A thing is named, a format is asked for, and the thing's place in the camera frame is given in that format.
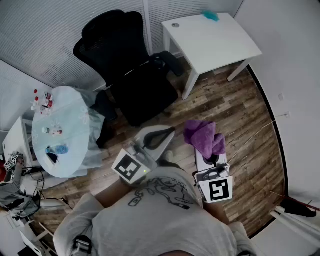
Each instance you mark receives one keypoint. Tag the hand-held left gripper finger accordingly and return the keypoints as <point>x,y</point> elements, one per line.
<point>162,146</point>
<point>150,130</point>

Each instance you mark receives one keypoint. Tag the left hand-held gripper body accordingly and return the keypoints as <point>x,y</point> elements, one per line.
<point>131,166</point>

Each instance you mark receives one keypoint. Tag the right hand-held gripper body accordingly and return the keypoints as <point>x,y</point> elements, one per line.
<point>217,188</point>

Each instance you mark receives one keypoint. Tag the purple cloth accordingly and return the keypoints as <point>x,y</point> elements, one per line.
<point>202,137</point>

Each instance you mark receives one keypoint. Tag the person's left forearm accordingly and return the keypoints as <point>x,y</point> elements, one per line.
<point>112,195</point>

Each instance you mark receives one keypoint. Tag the person's right forearm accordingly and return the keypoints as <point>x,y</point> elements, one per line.
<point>215,212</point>

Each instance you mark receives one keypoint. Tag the teal fluffy cloth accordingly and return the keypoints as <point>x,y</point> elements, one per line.
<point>210,15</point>

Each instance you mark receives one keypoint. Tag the person's white shoe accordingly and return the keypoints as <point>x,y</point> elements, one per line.
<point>168,156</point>

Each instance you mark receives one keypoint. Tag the person's grey t-shirt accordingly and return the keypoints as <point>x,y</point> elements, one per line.
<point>150,225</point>

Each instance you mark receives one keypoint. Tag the blue water bottle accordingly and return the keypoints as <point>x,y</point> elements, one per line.
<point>60,149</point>

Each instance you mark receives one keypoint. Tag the white metal rack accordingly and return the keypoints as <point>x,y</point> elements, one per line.
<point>287,220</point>

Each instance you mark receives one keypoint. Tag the red broom stick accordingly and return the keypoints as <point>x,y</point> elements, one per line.
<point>295,200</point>

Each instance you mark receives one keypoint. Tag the black smartphone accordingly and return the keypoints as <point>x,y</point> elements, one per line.
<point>52,157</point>

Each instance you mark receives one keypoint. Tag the black dustpan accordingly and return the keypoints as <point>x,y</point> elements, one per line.
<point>295,210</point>

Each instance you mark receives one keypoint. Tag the black mesh office chair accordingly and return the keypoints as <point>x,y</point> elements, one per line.
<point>130,50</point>

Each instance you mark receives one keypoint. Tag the round light blue table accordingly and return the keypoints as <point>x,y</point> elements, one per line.
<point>67,112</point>

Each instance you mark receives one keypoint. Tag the small bottle grey cap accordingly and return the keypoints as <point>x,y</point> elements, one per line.
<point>51,131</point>

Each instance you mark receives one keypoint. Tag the white floor stand base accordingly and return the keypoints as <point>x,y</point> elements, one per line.
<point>51,203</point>

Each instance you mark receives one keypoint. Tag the white bottle red label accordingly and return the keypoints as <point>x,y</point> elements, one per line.
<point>48,96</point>
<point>49,103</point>

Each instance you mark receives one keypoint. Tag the white square table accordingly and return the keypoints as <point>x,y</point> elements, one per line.
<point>212,45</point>

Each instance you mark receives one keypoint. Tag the white bottle red cap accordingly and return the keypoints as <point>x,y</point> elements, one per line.
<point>36,99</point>
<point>35,91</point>

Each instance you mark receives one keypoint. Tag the white side cabinet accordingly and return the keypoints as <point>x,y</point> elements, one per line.
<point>15,140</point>

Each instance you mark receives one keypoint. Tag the white window blinds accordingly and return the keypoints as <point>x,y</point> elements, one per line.
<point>37,37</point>

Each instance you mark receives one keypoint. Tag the white wall socket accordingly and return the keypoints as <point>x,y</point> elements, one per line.
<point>286,115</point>
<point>281,97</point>

